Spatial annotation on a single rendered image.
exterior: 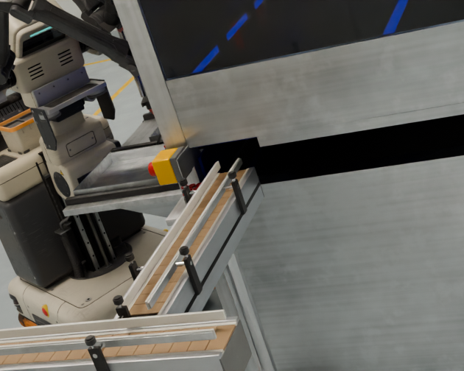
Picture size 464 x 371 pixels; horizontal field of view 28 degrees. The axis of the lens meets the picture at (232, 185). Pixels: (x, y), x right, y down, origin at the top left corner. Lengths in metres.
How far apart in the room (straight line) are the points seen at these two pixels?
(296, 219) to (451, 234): 0.40
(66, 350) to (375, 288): 0.99
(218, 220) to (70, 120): 1.31
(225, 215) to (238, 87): 0.34
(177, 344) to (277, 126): 0.78
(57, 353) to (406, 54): 1.04
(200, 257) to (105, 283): 1.58
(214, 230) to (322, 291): 0.53
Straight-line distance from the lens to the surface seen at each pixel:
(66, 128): 3.40
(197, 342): 1.77
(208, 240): 2.12
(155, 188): 2.62
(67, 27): 2.84
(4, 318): 4.36
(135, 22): 2.38
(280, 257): 2.55
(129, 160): 2.94
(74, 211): 2.73
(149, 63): 2.41
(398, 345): 2.64
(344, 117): 2.31
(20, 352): 1.93
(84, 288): 3.65
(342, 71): 2.26
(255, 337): 2.45
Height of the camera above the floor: 1.84
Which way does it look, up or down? 23 degrees down
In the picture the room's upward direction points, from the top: 18 degrees counter-clockwise
